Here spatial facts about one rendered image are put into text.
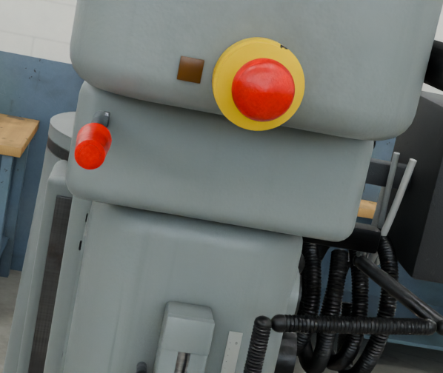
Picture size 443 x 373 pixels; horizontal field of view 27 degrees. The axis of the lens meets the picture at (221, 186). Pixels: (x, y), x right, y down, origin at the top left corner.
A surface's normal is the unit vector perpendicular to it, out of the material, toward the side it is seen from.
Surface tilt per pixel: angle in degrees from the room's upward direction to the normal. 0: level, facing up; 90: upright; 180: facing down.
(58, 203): 90
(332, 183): 90
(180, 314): 0
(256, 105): 95
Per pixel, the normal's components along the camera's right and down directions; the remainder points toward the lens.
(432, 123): -0.98, -0.17
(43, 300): 0.07, 0.24
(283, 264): 0.68, 0.29
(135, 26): -0.21, 0.18
